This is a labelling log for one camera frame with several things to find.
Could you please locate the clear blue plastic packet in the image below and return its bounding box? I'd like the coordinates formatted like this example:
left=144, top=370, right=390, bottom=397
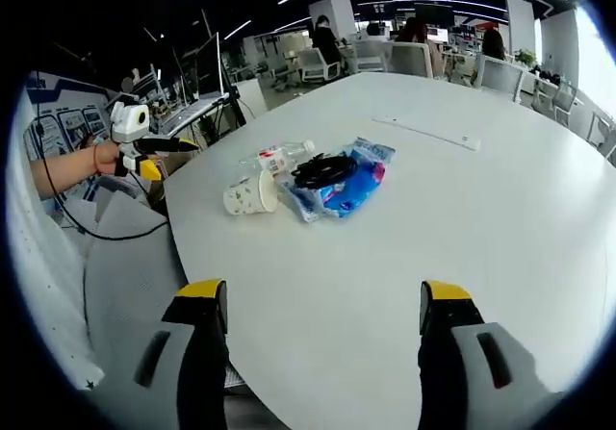
left=278, top=179, right=334, bottom=224

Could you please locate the white table cable cover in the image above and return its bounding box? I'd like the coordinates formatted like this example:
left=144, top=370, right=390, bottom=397
left=372, top=115, right=482, bottom=152

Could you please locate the white table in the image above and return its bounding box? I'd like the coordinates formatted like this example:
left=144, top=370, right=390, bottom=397
left=161, top=71, right=616, bottom=419

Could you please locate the silver open laptop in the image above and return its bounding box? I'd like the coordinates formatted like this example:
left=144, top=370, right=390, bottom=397
left=157, top=33, right=231, bottom=134

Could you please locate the person's left hand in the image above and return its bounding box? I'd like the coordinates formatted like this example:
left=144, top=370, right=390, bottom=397
left=78, top=139, right=122, bottom=179

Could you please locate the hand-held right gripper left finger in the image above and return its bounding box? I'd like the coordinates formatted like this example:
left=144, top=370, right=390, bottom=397
left=90, top=279, right=230, bottom=430

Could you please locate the blue and white wall poster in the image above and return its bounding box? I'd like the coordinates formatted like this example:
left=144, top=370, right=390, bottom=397
left=23, top=71, right=121, bottom=203

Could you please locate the patterned white paper cup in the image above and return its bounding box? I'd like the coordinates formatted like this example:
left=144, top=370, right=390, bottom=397
left=222, top=168, right=281, bottom=217

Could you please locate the person's white patterned clothing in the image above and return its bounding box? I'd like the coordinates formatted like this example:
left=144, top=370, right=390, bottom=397
left=7, top=126, right=107, bottom=392

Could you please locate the blue and pink packet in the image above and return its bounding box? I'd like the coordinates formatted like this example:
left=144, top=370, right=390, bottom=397
left=320, top=136, right=397, bottom=220

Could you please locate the white office chair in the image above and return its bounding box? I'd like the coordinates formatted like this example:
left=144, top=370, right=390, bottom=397
left=478, top=54, right=526, bottom=105
left=294, top=47, right=342, bottom=85
left=387, top=41, right=434, bottom=79
left=531, top=77, right=578, bottom=123

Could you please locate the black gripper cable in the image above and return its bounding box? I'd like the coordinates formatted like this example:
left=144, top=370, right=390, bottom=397
left=31, top=71, right=169, bottom=241

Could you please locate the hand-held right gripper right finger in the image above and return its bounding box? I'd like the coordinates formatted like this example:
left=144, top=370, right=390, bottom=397
left=417, top=279, right=565, bottom=430

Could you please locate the clear plastic bottle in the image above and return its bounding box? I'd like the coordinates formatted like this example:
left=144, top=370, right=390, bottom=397
left=235, top=139, right=318, bottom=181

